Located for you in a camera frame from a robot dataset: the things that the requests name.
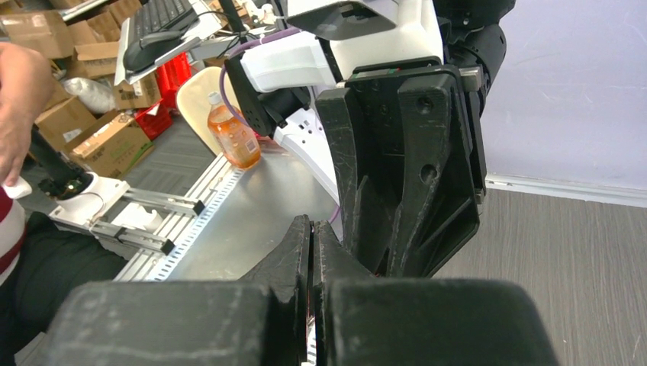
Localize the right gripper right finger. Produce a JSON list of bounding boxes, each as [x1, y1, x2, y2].
[[311, 221, 558, 365]]

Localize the red crate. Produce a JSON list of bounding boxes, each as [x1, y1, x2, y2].
[[134, 53, 192, 140]]

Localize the orange drink bottle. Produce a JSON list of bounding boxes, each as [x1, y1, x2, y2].
[[207, 91, 261, 169]]

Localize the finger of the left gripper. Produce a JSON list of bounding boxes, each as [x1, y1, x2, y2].
[[316, 88, 394, 273], [388, 74, 458, 277]]

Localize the person's hand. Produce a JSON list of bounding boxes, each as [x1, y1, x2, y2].
[[1, 42, 53, 186]]

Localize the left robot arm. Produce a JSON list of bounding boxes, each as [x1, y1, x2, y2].
[[221, 1, 515, 277]]

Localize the white slotted cable duct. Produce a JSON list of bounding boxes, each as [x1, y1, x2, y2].
[[145, 167, 244, 282]]

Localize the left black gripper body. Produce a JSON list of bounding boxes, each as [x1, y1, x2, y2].
[[346, 63, 484, 277]]

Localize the cardboard boxes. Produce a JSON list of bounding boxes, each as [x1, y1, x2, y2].
[[0, 0, 163, 180]]

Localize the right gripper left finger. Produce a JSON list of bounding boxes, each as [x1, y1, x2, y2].
[[43, 215, 311, 365]]

